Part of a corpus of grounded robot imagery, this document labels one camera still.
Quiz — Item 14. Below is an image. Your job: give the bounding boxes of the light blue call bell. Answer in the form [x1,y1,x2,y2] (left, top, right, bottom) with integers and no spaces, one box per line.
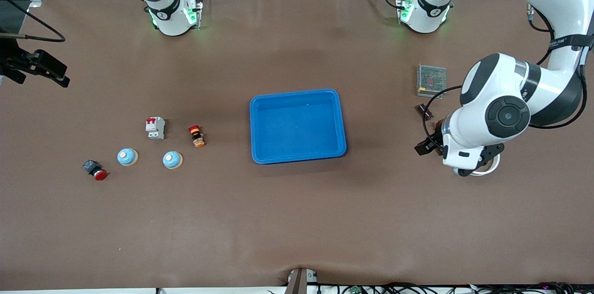
[116,147,139,167]
[162,150,183,170]

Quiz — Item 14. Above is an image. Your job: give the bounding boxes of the metal mesh power supply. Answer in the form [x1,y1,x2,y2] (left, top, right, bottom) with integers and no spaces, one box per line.
[416,64,447,99]

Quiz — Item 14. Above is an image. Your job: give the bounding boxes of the red mushroom push button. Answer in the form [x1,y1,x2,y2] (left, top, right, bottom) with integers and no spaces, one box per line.
[83,160,108,181]

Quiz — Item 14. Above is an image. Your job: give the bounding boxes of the white red circuit breaker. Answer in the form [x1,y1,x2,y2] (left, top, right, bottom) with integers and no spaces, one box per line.
[145,116,166,140]

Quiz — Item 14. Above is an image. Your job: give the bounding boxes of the blue plastic tray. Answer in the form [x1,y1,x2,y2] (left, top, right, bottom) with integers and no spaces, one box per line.
[250,89,348,165]

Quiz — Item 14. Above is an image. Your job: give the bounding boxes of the brown table cover mat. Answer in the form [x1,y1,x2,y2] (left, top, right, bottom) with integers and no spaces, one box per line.
[0,0,594,291]

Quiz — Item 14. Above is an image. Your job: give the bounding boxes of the white curved plastic bracket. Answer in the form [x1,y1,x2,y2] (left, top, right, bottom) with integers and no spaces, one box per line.
[469,153,501,177]

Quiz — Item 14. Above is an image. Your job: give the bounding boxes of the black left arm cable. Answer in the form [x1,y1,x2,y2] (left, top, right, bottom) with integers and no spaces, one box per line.
[421,4,589,144]

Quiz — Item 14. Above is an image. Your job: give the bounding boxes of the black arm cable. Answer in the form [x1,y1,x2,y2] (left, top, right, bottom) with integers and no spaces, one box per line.
[0,0,66,43]
[421,4,589,144]

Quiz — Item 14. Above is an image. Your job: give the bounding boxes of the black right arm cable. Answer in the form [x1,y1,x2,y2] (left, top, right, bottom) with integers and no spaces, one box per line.
[0,0,66,43]

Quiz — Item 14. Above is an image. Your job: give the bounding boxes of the tangled black cables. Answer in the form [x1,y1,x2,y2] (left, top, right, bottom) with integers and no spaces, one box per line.
[320,281,576,294]

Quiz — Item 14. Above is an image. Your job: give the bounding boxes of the orange emergency stop switch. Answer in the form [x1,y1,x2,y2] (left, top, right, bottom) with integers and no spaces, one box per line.
[188,125,206,148]

